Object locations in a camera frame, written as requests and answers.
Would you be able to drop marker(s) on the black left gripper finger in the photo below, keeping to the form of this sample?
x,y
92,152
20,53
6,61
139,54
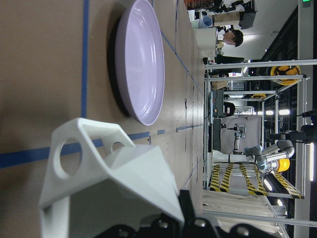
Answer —
x,y
186,205

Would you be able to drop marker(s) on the white angular cup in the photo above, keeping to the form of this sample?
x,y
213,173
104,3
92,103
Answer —
x,y
97,178

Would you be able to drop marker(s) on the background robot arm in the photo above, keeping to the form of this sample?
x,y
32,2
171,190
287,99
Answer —
x,y
273,158

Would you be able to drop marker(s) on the lavender plate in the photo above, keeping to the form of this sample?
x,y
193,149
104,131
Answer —
x,y
139,62

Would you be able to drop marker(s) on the yellow black hazard barrier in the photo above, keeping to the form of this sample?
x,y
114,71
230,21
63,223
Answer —
x,y
246,179

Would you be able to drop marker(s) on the person in background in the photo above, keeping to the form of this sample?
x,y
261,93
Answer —
x,y
231,37

